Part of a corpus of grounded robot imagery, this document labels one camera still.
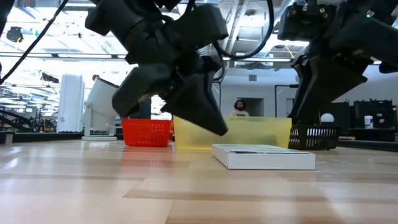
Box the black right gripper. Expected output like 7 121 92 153
277 1 374 126

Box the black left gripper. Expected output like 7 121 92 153
85 0 229 137

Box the white cardboard box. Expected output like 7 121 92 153
211 143 317 170

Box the translucent yellow plastic bin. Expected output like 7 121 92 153
173 114 293 151

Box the red slotted plastic basket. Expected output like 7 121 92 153
121 118 173 147

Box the black slotted plastic basket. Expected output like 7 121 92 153
288 124 341 151

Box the person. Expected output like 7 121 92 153
230 99 251 118

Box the white pillar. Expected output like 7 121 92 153
57 73 86 133

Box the black ceiling-mounted device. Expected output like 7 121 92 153
6 26 24 43

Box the background black gantry frame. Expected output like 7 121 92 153
274 83 299 118

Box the black left wrist camera cable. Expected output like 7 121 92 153
213 0 275 82

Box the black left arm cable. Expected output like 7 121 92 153
0 0 70 85

